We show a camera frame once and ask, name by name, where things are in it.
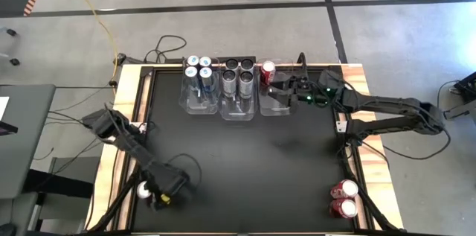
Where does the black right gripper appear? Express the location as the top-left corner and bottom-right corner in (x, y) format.
(267, 75), (323, 107)

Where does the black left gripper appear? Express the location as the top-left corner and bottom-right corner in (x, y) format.
(147, 167), (190, 211)

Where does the clear plastic bin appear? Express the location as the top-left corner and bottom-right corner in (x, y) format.
(178, 57), (221, 115)
(257, 58), (300, 117)
(217, 57), (260, 121)

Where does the black table mat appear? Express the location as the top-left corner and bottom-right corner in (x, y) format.
(130, 65), (358, 234)

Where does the grey desk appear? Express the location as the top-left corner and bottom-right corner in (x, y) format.
(0, 83), (57, 200)

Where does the dark flat device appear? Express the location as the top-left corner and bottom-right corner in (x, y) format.
(0, 121), (19, 137)

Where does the grey equipment box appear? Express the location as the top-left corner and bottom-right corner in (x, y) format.
(443, 98), (476, 121)

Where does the black equipment case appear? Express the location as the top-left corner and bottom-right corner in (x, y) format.
(452, 71), (476, 103)

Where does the white paper sheet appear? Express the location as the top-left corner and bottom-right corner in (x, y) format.
(0, 96), (10, 122)

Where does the black frame strut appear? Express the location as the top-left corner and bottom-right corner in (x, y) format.
(112, 52), (129, 66)
(88, 174), (141, 234)
(296, 51), (309, 79)
(340, 145), (405, 234)

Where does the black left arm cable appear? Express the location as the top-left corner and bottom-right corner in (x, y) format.
(167, 153), (203, 189)

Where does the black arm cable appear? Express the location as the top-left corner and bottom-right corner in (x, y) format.
(167, 153), (203, 189)
(371, 127), (453, 162)

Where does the black looped cable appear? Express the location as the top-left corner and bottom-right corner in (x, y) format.
(143, 34), (187, 65)

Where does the black table frame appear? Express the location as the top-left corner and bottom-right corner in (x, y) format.
(120, 63), (375, 235)

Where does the black floor cable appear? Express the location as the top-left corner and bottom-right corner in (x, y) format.
(54, 83), (115, 90)
(436, 78), (462, 115)

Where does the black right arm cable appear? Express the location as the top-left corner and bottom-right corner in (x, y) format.
(371, 127), (453, 162)

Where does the yellow floor cable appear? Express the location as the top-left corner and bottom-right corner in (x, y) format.
(60, 0), (120, 84)

